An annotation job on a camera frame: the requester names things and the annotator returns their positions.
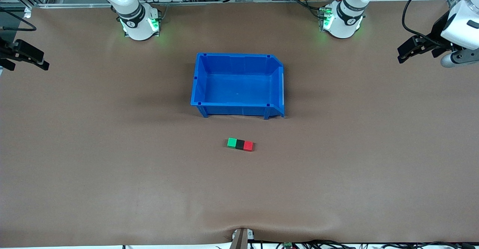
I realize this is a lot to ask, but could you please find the blue plastic storage bin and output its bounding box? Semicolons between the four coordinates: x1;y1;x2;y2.
190;52;285;120

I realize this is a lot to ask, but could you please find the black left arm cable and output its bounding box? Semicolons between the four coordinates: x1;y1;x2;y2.
402;0;449;42

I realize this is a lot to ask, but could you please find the aluminium table edge rail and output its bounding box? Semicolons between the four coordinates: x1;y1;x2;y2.
32;0;449;8

